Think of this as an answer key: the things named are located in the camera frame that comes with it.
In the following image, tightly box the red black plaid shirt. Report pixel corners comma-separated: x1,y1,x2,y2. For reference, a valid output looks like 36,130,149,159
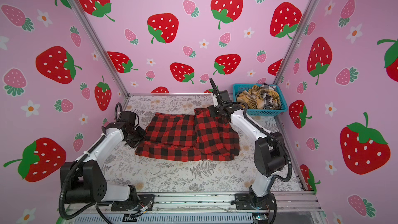
135,108,240,162

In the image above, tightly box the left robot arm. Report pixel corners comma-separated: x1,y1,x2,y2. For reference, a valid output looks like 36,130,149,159
58,110,154,224

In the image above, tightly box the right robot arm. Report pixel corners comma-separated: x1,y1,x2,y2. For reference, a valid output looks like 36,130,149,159
210,88,293,210

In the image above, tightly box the yellow plaid shirt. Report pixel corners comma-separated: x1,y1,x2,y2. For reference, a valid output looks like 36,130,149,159
236,84,282,110

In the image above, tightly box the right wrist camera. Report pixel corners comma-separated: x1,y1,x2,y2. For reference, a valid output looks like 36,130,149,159
212,90,231,107

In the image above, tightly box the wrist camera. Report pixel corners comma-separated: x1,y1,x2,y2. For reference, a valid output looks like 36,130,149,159
118,111,140,128
212,90,231,107

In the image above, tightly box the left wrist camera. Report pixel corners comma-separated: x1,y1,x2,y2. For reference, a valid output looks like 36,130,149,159
118,111,140,128

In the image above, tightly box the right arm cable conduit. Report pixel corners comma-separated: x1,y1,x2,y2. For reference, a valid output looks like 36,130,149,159
209,77,293,224

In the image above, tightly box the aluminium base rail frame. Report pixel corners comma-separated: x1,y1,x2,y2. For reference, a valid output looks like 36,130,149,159
68,191,328,224

